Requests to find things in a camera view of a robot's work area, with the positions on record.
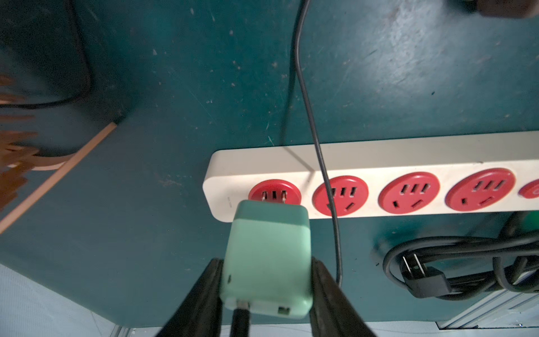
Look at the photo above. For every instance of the green usb charger plug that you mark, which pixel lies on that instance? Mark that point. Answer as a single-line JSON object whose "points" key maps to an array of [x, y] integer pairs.
{"points": [[268, 261]]}

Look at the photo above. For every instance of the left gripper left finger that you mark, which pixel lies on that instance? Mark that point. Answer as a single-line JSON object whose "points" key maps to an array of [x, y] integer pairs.
{"points": [[200, 314]]}

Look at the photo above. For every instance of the orange desk fan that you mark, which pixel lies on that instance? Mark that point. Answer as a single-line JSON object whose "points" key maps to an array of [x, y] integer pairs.
{"points": [[18, 160]]}

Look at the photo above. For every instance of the white red power strip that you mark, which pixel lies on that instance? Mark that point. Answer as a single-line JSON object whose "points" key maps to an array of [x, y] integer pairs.
{"points": [[495, 172]]}

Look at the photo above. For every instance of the pink usb charger plug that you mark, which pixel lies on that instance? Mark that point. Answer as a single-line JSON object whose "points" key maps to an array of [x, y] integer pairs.
{"points": [[508, 8]]}

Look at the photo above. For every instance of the aluminium front frame rail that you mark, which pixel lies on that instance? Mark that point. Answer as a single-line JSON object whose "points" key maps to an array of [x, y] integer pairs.
{"points": [[499, 310]]}

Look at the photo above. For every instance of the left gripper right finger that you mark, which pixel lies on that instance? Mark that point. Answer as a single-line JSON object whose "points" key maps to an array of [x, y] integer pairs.
{"points": [[332, 315]]}

